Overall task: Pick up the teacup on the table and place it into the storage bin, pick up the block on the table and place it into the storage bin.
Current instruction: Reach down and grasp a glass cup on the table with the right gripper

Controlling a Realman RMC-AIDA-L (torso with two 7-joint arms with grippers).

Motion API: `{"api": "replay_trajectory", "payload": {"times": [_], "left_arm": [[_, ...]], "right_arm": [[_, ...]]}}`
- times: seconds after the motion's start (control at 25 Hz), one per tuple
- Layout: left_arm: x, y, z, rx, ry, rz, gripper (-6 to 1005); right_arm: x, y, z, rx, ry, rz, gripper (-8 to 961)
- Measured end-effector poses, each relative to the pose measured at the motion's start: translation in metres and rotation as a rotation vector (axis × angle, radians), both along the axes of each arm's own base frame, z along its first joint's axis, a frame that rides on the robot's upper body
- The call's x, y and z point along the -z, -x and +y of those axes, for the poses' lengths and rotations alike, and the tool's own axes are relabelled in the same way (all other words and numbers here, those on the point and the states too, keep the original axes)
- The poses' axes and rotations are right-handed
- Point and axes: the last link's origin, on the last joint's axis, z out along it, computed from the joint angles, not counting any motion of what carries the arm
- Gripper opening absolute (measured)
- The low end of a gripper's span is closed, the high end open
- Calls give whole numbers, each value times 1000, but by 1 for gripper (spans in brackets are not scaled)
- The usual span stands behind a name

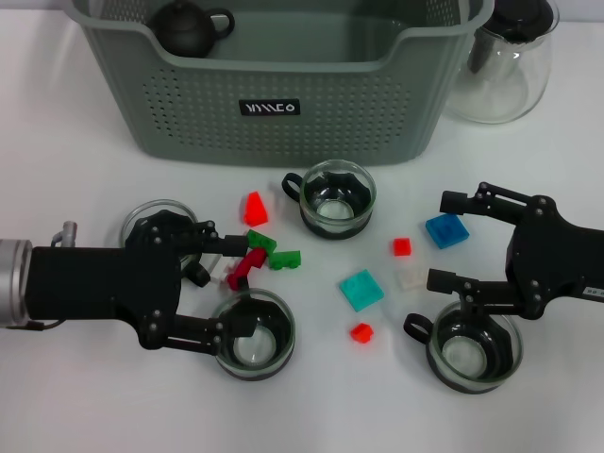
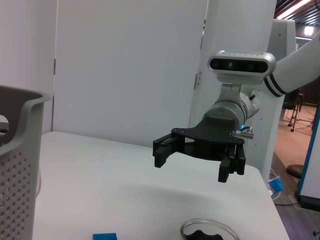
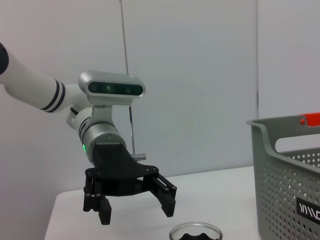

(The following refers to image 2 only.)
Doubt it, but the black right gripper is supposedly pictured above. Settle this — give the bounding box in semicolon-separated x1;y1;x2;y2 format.
152;116;248;183

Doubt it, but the glass teacup with black base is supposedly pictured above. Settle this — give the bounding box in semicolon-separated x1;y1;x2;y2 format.
179;218;240;240

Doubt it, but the grey-green perforated storage bin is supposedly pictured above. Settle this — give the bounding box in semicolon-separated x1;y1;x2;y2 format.
0;84;52;240

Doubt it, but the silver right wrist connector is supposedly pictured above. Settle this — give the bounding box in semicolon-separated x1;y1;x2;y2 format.
231;126;254;139

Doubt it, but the white robot torso column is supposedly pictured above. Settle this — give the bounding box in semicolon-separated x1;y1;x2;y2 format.
246;19;298;176

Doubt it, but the black round stand base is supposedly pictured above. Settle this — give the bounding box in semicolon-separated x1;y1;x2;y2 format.
286;163;305;180

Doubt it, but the blue square brick plate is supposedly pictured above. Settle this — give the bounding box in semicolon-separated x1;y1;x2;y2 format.
92;232;118;240

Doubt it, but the blue edged partition panel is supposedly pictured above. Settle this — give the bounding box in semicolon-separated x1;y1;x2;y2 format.
298;99;320;211

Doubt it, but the black office chair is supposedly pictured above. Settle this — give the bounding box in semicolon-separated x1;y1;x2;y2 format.
282;88;305;133

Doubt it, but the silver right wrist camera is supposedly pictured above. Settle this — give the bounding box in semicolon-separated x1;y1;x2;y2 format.
207;49;277;85

